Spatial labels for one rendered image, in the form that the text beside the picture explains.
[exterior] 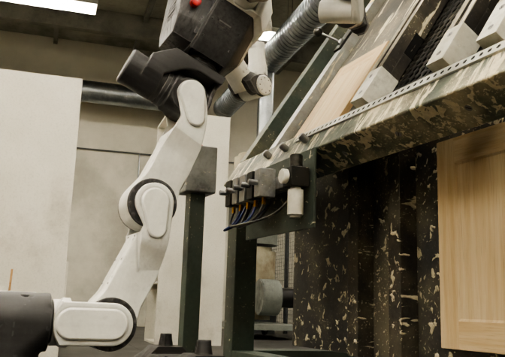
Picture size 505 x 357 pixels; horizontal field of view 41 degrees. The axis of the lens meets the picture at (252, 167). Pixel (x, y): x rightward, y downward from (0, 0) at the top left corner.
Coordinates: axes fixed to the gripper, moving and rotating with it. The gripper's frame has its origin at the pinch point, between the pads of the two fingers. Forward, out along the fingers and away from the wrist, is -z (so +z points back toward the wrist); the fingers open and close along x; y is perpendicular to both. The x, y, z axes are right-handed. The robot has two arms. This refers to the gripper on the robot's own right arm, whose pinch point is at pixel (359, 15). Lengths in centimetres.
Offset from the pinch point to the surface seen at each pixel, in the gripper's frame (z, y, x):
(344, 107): 4.5, 11.8, -26.4
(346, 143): 33.3, 7.0, -36.0
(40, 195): -115, 240, -25
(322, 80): -37.0, 27.7, -14.5
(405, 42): 12.0, -13.1, -13.3
